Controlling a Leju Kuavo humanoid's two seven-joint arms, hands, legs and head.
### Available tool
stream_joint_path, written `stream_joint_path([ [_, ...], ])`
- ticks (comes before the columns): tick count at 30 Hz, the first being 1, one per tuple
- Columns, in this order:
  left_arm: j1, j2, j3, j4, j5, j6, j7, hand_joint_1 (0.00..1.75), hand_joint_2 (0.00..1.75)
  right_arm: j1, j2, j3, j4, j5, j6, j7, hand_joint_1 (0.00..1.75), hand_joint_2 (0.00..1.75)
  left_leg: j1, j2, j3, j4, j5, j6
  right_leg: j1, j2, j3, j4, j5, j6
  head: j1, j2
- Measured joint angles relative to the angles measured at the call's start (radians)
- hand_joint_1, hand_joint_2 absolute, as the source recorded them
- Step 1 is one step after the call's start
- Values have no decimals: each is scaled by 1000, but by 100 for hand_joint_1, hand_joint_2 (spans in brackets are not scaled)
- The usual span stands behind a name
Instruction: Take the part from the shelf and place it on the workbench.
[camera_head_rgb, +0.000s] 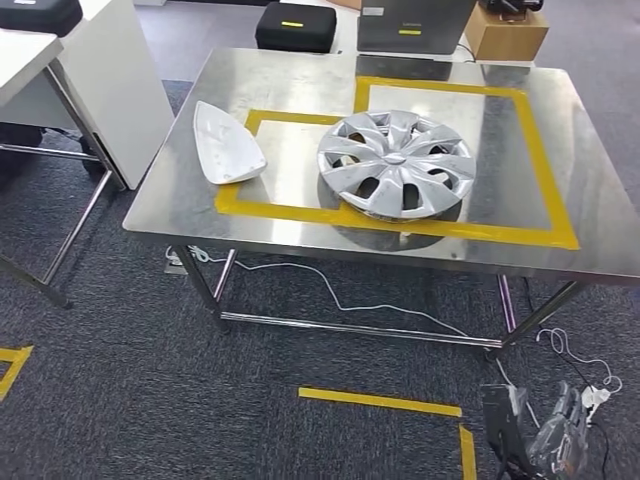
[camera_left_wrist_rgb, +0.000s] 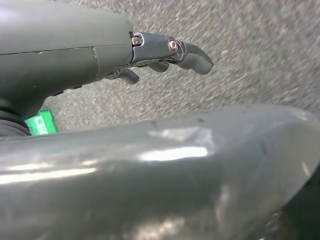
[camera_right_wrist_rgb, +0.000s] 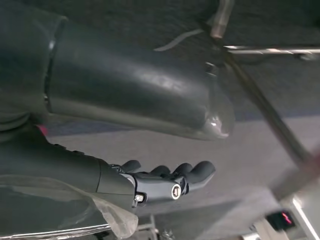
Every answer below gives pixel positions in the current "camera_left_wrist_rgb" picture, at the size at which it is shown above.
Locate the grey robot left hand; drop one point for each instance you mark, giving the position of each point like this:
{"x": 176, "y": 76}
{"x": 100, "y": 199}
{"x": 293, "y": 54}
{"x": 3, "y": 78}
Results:
{"x": 50, "y": 49}

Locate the green open plastic basket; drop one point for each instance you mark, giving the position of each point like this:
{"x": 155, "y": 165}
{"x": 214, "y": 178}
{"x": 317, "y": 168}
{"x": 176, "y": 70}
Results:
{"x": 42, "y": 124}

